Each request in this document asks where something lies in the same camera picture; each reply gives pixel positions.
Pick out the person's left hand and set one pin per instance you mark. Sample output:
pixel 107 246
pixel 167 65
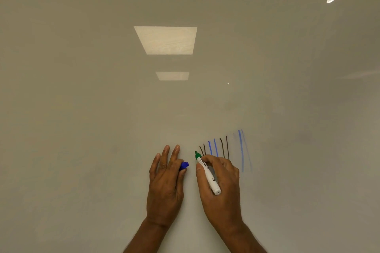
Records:
pixel 163 190

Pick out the person's right hand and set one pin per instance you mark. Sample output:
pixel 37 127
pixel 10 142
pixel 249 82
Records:
pixel 222 196

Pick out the person's right thumb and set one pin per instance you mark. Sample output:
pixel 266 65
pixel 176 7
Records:
pixel 201 183

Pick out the person's left thumb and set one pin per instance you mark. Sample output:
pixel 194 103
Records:
pixel 181 181

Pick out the person's left little finger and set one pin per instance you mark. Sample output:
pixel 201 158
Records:
pixel 154 166

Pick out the person's left middle finger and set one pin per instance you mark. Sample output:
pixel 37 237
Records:
pixel 175 154

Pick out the white marker with green tip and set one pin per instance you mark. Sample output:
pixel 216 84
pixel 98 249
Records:
pixel 210 178

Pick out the blue marker cap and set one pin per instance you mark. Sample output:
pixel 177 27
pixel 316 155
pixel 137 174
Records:
pixel 184 166

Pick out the person's right forearm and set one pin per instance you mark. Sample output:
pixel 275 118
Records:
pixel 242 241

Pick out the person's left forearm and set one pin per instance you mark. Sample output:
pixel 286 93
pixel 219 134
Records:
pixel 148 239

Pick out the white glass whiteboard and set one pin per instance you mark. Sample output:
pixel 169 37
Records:
pixel 89 98

